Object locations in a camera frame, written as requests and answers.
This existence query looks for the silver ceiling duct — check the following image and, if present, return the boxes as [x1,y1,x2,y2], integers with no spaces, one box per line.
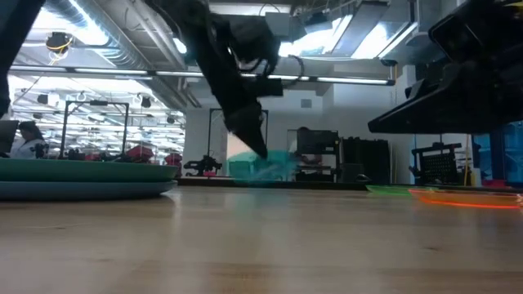
[42,0,193,109]

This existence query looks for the red translucent plastic plate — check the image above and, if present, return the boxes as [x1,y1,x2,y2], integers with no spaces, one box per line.
[407,187,523,211]

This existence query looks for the black cabinet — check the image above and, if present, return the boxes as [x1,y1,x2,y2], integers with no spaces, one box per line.
[340,137,391,185]

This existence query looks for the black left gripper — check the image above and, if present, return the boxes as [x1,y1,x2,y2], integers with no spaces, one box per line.
[191,16,284,160]

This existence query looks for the dark laptop screen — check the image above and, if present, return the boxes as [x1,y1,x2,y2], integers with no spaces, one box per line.
[0,119,20,155]

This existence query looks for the black pegboard cart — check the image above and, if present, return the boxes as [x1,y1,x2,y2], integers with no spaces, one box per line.
[409,141,463,186]

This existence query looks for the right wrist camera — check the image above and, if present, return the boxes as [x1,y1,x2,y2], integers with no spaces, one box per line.
[427,7,492,63]

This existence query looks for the person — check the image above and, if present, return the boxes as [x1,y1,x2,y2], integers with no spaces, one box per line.
[8,120,47,160]

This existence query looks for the black tubular frame stand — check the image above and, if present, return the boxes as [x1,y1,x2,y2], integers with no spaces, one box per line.
[60,100,131,161]

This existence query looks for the black shelf cart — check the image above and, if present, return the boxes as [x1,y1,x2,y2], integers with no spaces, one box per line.
[294,128,341,183]

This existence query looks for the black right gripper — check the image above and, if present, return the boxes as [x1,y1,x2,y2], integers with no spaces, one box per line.
[367,60,523,135]

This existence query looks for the green translucent plastic plate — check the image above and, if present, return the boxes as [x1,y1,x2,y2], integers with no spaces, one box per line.
[364,184,416,197]

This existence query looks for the blue plastic plate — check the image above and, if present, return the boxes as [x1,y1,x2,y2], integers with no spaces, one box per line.
[0,180,179,202]

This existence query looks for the teal green plastic plate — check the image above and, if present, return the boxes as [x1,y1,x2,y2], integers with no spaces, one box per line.
[0,158,179,184]

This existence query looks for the long ceiling light tube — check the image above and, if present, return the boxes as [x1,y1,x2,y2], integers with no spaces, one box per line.
[7,65,396,87]

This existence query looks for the ceiling cable reel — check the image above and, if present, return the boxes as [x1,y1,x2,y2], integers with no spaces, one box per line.
[44,31,75,55]

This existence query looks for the black frame diagonal brace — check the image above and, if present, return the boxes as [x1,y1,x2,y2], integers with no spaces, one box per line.
[0,0,47,120]

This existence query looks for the yellow hanging cable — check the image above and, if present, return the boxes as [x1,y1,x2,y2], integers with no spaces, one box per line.
[463,133,472,187]

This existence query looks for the blue window panel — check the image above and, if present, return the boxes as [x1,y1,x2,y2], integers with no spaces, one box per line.
[472,120,523,185]

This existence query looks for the cyan translucent plastic plate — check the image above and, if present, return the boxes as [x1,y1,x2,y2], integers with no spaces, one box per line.
[226,149,302,185]

